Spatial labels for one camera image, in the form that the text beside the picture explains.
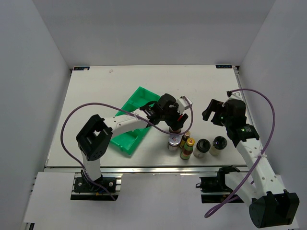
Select red cap sauce bottle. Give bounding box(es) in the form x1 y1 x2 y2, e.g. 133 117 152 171
169 114 189 133

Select silver lid glass jar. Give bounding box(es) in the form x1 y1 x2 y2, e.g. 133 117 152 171
167 135 181 152

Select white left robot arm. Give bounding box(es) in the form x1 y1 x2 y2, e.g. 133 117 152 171
76 93 194 191

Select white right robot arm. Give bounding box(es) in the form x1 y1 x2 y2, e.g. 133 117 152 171
202 99 299 228

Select yellow label brown bottle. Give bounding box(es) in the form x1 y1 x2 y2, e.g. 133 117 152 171
179 131 190 148

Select black grinder white jar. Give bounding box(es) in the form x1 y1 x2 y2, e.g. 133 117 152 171
209 136 227 156

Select green label sauce bottle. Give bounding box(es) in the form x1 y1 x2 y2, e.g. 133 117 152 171
180 138 195 160

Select black lid spice jar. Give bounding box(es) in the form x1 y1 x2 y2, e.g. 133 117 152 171
193 138 211 159

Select blue label sticker right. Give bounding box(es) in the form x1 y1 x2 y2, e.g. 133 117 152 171
215 64 233 69

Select blue label sticker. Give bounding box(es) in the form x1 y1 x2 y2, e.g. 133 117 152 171
73 66 90 71
215 64 233 69

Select green plastic divided bin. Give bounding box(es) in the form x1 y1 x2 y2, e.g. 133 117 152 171
111 86 161 156

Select blue label sticker left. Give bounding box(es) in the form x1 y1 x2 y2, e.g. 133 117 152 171
73 66 90 71

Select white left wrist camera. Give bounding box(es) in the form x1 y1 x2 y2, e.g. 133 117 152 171
176 96 193 114

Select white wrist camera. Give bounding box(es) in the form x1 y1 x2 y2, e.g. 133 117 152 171
176 96 193 114
226 91 242 100

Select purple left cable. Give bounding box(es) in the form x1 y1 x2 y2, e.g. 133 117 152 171
59 96 194 201

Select purple cable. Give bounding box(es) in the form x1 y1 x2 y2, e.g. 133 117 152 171
59 96 194 201
204 88 276 219

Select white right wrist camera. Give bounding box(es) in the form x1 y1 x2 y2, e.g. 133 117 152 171
226 91 242 100

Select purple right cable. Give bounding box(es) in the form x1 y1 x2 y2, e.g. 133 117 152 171
204 88 276 219

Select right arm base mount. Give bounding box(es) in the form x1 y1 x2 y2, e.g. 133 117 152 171
195 176 232 204

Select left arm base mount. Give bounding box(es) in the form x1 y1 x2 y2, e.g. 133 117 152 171
71 175 120 201

